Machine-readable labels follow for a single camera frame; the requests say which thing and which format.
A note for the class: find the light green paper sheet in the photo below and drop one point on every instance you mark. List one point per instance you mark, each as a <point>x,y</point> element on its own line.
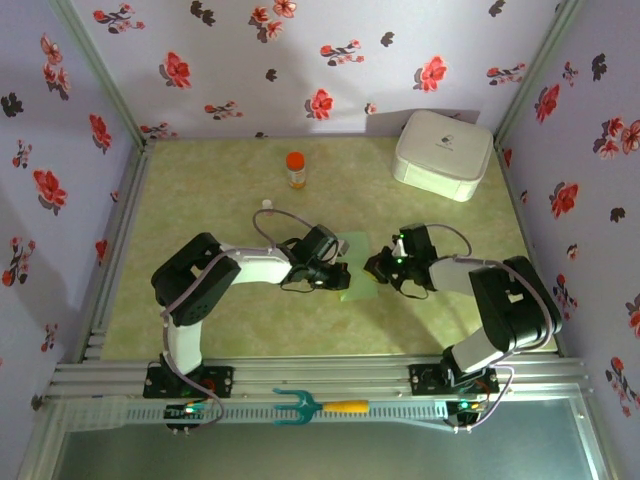
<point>360,287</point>

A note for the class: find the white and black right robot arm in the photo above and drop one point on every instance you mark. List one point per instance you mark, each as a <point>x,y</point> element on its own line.
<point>515,305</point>

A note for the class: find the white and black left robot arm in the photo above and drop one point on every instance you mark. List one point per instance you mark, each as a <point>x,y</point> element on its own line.
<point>260,267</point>

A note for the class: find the small white cap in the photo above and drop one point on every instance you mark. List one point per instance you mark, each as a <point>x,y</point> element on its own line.
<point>268,204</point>

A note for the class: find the orange-capped bottle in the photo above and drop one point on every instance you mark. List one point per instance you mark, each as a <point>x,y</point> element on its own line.
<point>295,162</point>

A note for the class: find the white plastic box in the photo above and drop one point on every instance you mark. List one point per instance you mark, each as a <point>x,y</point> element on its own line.
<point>440,152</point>

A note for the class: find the aluminium frame rail with slots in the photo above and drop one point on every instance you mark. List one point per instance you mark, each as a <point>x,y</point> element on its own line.
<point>325,375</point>

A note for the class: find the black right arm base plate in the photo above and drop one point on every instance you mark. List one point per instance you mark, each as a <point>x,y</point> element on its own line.
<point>420,380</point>

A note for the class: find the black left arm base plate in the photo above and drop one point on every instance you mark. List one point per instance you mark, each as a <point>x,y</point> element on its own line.
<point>227,372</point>

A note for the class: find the aluminium table side rail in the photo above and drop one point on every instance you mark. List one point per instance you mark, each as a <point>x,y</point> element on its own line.
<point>510,185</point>
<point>136,175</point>

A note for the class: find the aluminium frame post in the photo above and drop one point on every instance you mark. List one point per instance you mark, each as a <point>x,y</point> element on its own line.
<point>101,70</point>
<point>537,70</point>

